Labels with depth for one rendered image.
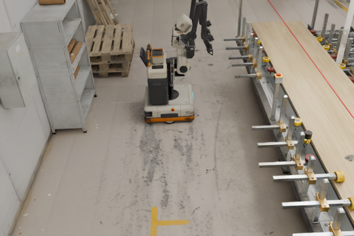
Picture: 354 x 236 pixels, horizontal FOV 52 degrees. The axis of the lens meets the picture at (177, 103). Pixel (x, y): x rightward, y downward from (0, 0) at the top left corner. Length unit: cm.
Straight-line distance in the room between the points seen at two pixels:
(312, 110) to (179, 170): 159
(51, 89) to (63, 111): 35
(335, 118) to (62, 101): 311
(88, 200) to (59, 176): 54
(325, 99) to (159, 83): 195
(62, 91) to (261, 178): 254
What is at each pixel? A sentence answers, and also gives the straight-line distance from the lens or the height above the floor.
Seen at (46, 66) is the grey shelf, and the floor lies 100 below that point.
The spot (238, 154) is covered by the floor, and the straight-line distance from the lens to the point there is 440.
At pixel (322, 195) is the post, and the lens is 274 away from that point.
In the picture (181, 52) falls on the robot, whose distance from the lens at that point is 454.
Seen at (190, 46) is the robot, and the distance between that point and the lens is 447.
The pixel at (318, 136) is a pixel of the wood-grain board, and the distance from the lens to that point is 339.
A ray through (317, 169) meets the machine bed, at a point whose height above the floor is 72.
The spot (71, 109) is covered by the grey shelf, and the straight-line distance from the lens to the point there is 473.
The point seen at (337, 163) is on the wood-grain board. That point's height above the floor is 90.
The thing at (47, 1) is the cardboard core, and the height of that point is 160.
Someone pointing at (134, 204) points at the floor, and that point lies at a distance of 390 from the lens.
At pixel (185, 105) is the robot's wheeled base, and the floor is 28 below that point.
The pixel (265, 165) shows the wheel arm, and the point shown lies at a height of 86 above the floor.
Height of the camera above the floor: 295
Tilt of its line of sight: 34 degrees down
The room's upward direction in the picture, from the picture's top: 3 degrees counter-clockwise
